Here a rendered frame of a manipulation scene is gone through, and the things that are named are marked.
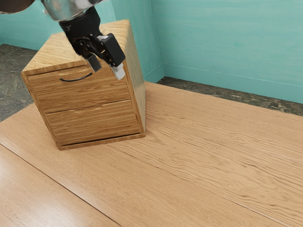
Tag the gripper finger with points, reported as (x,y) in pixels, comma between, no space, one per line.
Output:
(91,59)
(111,50)

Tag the wooden drawer cabinet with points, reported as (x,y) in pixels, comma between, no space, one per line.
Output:
(94,99)

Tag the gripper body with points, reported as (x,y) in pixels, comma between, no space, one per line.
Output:
(80,26)

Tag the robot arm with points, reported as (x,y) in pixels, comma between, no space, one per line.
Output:
(64,8)

